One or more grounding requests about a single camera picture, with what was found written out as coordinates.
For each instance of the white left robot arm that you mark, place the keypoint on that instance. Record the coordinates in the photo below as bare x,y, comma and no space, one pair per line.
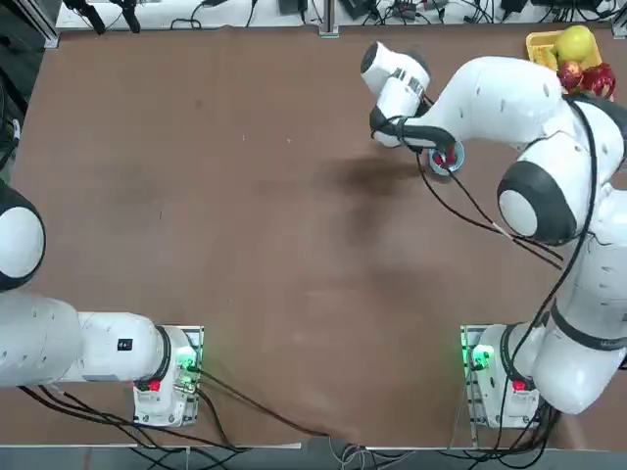
44,343

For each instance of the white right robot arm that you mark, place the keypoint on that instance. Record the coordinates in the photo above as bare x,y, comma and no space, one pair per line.
499,98

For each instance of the red strawberry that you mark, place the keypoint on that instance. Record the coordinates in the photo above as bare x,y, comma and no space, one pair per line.
449,157
437,157

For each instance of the light blue bowl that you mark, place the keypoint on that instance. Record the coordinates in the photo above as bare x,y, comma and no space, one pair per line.
458,164

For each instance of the large black power supply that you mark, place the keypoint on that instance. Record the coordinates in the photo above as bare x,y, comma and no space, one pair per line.
360,7
292,6

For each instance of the red and black device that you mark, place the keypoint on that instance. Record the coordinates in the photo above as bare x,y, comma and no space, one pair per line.
404,5

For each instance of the black stand leg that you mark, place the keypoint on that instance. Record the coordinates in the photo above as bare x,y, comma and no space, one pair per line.
130,17
93,17

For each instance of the yellow plastic tray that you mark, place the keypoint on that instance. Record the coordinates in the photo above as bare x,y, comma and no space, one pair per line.
536,46

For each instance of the yellow-green starfruit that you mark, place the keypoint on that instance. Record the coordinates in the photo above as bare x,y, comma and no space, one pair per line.
547,58

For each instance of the red apple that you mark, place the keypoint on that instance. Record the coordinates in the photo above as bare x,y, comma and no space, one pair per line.
570,73

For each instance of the black box device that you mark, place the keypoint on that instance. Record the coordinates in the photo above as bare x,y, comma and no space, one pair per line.
513,5

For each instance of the large yellow-green apple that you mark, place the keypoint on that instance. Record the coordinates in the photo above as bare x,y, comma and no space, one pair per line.
573,41

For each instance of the pink dragon fruit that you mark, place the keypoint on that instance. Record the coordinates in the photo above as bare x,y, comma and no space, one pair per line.
600,80

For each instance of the aluminium frame post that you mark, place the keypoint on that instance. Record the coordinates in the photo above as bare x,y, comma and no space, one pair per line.
620,24
44,29
329,19

